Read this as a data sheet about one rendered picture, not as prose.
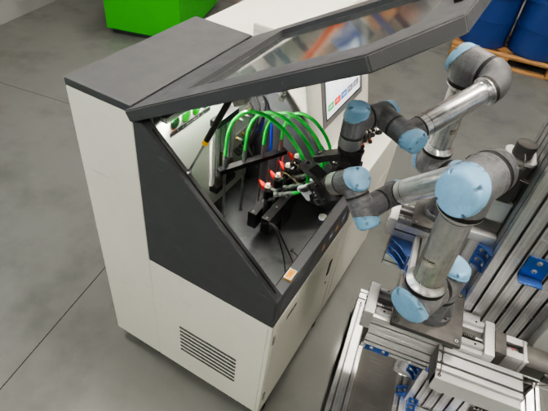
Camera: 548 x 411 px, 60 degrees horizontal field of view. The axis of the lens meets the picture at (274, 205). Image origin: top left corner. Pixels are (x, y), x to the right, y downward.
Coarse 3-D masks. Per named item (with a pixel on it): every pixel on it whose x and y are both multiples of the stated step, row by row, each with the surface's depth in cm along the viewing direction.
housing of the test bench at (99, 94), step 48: (288, 0) 230; (144, 48) 171; (192, 48) 174; (96, 96) 148; (144, 96) 147; (96, 144) 163; (96, 192) 181; (144, 240) 183; (144, 288) 206; (144, 336) 236
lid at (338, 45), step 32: (384, 0) 150; (416, 0) 137; (448, 0) 111; (480, 0) 103; (288, 32) 173; (320, 32) 149; (352, 32) 129; (384, 32) 114; (416, 32) 95; (448, 32) 94; (224, 64) 149; (256, 64) 139; (288, 64) 113; (320, 64) 100; (352, 64) 96; (384, 64) 95; (160, 96) 140; (192, 96) 124; (224, 96) 118; (256, 96) 114
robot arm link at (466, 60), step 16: (464, 48) 156; (480, 48) 155; (448, 64) 160; (464, 64) 155; (480, 64) 151; (448, 80) 163; (464, 80) 157; (448, 96) 166; (448, 128) 172; (432, 144) 179; (448, 144) 177; (416, 160) 187; (432, 160) 180; (448, 160) 180
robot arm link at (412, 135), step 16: (496, 64) 148; (480, 80) 147; (496, 80) 145; (464, 96) 144; (480, 96) 144; (496, 96) 146; (432, 112) 141; (448, 112) 142; (464, 112) 144; (400, 128) 140; (416, 128) 138; (432, 128) 140; (400, 144) 140; (416, 144) 138
